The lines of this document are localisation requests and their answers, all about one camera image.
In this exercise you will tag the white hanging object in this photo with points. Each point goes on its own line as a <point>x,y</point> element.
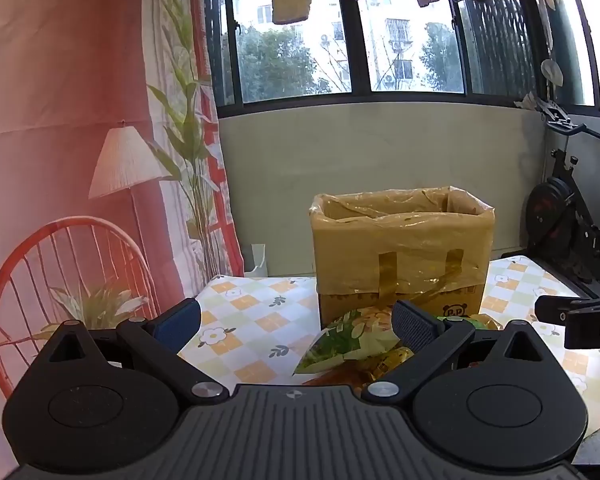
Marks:
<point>552,71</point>

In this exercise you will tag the plastic-lined cardboard box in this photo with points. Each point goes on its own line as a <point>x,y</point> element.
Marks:
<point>405,255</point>

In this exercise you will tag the green salad-print snack packet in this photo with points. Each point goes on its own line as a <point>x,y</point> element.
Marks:
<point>350,342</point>

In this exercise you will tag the small white container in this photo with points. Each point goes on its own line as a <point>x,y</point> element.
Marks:
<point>259,260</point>

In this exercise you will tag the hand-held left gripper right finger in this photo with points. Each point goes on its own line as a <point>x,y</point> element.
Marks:
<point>415,327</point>

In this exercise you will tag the orange snack packet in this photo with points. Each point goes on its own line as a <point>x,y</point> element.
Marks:
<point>337,376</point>

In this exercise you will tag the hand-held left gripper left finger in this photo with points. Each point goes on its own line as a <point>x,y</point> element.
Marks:
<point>177,325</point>

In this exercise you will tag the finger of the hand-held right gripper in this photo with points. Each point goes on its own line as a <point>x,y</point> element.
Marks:
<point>555,307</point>

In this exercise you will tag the black exercise bike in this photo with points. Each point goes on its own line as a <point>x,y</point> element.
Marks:
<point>555,200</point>

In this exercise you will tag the printed wall cloth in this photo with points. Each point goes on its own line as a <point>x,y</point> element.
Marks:
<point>55,110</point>

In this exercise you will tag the checked floral tablecloth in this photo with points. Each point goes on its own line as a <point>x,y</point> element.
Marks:
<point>250,310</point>

